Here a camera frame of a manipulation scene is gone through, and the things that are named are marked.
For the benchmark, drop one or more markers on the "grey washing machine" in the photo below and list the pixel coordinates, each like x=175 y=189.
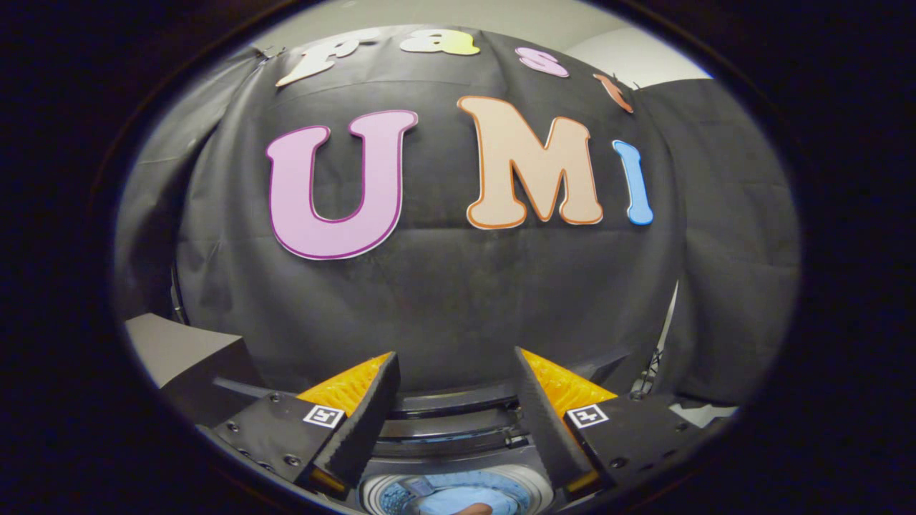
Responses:
x=458 y=468

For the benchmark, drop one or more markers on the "grey and beige cabinet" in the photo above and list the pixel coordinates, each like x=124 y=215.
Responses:
x=179 y=350

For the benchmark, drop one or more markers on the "dark washing machine lid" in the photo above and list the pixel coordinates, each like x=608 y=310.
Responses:
x=451 y=400

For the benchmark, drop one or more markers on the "black backdrop cloth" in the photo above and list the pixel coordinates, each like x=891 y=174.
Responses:
x=444 y=307

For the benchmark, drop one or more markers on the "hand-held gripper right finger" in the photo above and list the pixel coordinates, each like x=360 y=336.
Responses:
x=547 y=422

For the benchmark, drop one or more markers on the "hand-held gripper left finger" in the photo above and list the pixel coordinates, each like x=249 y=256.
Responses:
x=368 y=418

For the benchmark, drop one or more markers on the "light blue garment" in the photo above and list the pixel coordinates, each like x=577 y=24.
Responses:
x=444 y=501

